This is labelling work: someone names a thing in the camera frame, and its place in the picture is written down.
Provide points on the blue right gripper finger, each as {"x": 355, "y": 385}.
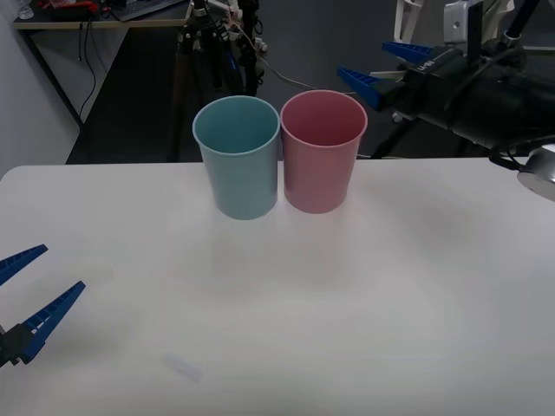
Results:
{"x": 409, "y": 52}
{"x": 366, "y": 86}

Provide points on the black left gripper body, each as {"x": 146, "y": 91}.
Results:
{"x": 3, "y": 351}

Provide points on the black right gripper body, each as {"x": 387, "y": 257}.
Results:
{"x": 433, "y": 86}

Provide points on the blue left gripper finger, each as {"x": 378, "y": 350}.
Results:
{"x": 52, "y": 313}
{"x": 19, "y": 261}

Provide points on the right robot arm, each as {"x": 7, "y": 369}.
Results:
{"x": 511, "y": 104}

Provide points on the white office chair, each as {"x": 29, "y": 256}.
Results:
{"x": 416, "y": 21}

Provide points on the large black tripod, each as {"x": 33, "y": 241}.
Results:
{"x": 392, "y": 138}

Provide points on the pink plastic bin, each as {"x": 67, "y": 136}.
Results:
{"x": 318, "y": 173}

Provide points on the black tripod with brown leg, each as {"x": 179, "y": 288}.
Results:
{"x": 217, "y": 56}

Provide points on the pale blue plastic bin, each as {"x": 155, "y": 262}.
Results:
{"x": 237, "y": 173}

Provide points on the dark keyboard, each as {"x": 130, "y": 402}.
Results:
{"x": 145, "y": 8}

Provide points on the desk with dark top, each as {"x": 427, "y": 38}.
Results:
{"x": 65, "y": 24}

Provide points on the clear plastic bottle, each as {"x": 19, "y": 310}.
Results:
{"x": 26, "y": 11}

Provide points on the red tool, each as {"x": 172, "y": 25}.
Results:
{"x": 71, "y": 6}

